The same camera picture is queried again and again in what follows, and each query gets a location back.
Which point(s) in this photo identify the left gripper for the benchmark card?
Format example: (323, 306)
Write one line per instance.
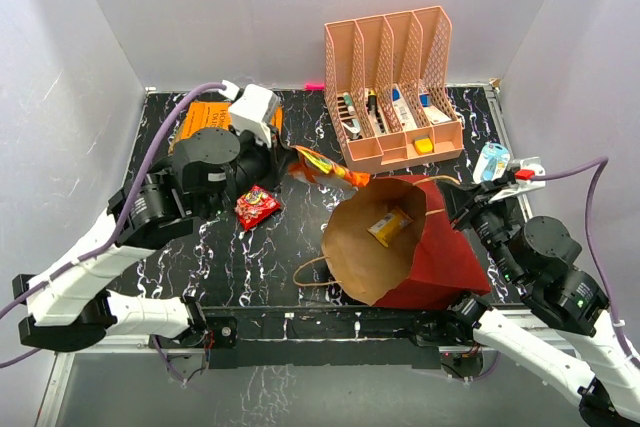
(277, 159)

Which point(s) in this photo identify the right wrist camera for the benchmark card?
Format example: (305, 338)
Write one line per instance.
(519, 178)

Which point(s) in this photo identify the light blue packaged item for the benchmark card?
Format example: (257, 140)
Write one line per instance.
(492, 162)

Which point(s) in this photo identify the white blue box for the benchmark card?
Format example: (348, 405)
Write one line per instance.
(402, 109)

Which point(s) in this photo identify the peach plastic file organizer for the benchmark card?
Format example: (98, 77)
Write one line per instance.
(385, 90)

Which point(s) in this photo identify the yellow snack pouch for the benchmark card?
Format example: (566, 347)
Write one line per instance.
(203, 115)

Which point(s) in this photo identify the pink marker on wall edge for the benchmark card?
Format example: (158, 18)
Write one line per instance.
(314, 86)

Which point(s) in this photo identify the orange gummy burger packet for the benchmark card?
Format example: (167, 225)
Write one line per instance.
(312, 167)

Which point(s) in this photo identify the yellow M&M's bag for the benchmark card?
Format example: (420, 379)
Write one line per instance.
(391, 224)

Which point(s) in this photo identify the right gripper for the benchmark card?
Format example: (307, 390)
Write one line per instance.
(459, 199)

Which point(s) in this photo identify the red brown paper bag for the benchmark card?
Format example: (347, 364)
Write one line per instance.
(427, 266)

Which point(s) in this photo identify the black yellow marker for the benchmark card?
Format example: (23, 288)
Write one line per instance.
(371, 104)

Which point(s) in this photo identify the yellow grey small box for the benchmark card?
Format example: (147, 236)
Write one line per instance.
(423, 145)

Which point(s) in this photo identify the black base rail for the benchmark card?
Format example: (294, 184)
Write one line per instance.
(330, 335)

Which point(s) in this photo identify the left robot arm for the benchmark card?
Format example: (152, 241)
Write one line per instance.
(70, 306)

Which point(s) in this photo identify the red cookie snack packet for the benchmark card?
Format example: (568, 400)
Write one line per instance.
(255, 206)

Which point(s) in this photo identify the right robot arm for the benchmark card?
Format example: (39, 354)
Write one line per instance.
(601, 380)

